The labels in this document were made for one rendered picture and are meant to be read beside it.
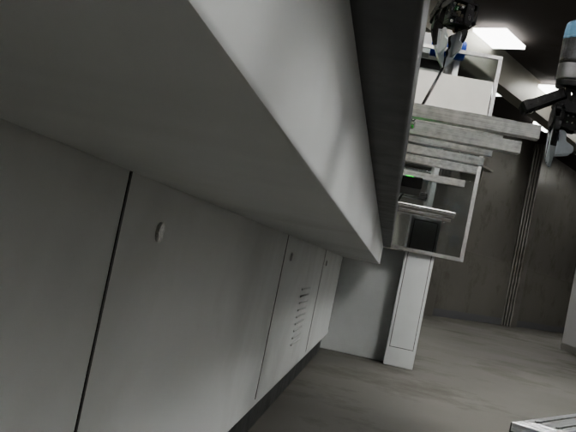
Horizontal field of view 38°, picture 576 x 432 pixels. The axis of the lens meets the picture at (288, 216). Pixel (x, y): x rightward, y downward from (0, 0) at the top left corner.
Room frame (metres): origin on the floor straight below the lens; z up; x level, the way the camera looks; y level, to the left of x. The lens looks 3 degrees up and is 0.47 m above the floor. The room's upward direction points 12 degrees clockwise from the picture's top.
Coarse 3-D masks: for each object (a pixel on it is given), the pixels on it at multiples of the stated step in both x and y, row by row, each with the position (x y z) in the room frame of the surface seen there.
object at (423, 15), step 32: (352, 0) 0.46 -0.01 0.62; (384, 0) 0.45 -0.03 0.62; (416, 0) 0.44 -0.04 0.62; (384, 32) 0.51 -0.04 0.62; (416, 32) 0.50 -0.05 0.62; (384, 64) 0.59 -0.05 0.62; (416, 64) 0.60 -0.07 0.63; (384, 96) 0.70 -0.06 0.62; (384, 128) 0.86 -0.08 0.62; (384, 160) 1.10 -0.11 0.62; (384, 192) 1.53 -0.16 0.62; (384, 224) 2.52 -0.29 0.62
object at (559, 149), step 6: (564, 132) 2.04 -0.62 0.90; (558, 138) 2.04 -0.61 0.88; (564, 138) 2.04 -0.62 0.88; (558, 144) 2.04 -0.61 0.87; (564, 144) 2.04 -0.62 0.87; (570, 144) 2.04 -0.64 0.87; (552, 150) 2.03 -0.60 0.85; (558, 150) 2.04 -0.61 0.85; (564, 150) 2.04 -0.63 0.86; (570, 150) 2.03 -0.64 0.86; (546, 156) 2.05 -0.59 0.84; (552, 156) 2.04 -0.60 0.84
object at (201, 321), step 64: (0, 128) 0.52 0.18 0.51; (0, 192) 0.54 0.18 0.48; (64, 192) 0.64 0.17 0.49; (128, 192) 0.78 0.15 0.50; (0, 256) 0.56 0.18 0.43; (64, 256) 0.67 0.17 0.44; (128, 256) 0.83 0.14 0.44; (192, 256) 1.09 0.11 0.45; (256, 256) 1.62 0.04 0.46; (320, 256) 3.07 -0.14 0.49; (0, 320) 0.58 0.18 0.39; (64, 320) 0.70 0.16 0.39; (128, 320) 0.87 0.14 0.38; (192, 320) 1.17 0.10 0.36; (256, 320) 1.79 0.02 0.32; (320, 320) 3.76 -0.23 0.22; (0, 384) 0.60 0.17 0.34; (64, 384) 0.73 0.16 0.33; (128, 384) 0.92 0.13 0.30; (192, 384) 1.26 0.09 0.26; (256, 384) 2.01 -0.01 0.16
